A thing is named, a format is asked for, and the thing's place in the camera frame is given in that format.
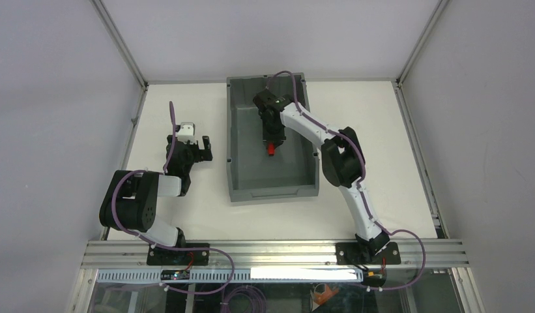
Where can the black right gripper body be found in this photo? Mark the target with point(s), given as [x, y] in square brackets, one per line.
[273, 137]

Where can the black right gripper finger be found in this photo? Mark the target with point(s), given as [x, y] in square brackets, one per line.
[279, 141]
[266, 137]

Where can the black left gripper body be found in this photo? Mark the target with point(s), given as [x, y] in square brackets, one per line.
[189, 146]

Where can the red handled screwdriver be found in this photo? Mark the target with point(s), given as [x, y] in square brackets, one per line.
[271, 149]

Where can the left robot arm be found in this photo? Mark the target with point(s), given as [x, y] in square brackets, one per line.
[132, 196]

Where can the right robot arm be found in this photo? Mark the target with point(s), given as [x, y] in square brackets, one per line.
[342, 161]

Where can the grey plastic bin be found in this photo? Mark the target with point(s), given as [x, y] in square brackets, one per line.
[252, 174]

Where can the orange object under table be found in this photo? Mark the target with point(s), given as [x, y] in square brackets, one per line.
[321, 293]

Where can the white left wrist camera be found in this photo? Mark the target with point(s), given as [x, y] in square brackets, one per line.
[185, 133]

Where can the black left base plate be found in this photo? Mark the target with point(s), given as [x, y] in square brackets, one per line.
[162, 257]

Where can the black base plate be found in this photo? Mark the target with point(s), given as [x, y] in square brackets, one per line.
[162, 257]
[349, 255]

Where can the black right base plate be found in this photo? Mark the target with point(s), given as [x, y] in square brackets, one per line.
[349, 255]

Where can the aluminium front rail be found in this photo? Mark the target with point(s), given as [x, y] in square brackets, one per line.
[400, 254]

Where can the white slotted cable duct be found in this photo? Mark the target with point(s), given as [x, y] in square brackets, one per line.
[252, 275]

